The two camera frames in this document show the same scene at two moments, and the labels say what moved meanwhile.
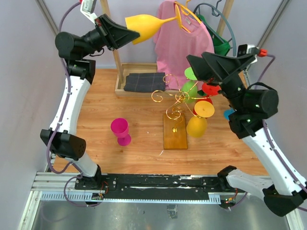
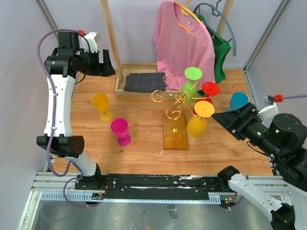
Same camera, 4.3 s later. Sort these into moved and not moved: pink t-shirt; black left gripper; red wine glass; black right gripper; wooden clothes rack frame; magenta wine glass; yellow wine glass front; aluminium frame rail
Moved: black right gripper; black left gripper; yellow wine glass front
Not moved: aluminium frame rail; pink t-shirt; magenta wine glass; red wine glass; wooden clothes rack frame
